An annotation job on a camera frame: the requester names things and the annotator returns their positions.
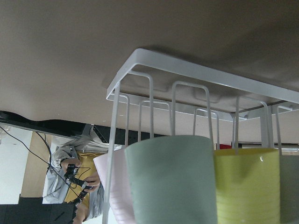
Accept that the pink cup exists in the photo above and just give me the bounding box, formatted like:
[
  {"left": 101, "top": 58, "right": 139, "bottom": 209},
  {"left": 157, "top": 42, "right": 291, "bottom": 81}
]
[{"left": 93, "top": 149, "right": 136, "bottom": 224}]

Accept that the grey cup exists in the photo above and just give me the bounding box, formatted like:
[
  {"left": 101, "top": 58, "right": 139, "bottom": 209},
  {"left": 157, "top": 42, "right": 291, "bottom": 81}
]
[{"left": 280, "top": 151, "right": 299, "bottom": 224}]

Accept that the yellow cup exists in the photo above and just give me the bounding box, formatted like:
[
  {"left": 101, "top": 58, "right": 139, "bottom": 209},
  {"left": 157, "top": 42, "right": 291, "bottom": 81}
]
[{"left": 214, "top": 148, "right": 280, "bottom": 224}]

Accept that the white wire cup rack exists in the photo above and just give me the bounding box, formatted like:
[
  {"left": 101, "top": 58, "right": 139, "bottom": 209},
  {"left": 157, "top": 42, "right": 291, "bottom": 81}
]
[{"left": 102, "top": 48, "right": 299, "bottom": 224}]

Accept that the seated person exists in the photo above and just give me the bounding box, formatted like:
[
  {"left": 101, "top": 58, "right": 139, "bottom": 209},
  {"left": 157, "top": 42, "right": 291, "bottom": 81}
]
[{"left": 44, "top": 137, "right": 108, "bottom": 224}]

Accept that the green cup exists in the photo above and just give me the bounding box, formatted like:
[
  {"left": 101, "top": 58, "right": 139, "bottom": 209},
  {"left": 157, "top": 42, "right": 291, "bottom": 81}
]
[{"left": 125, "top": 135, "right": 217, "bottom": 224}]

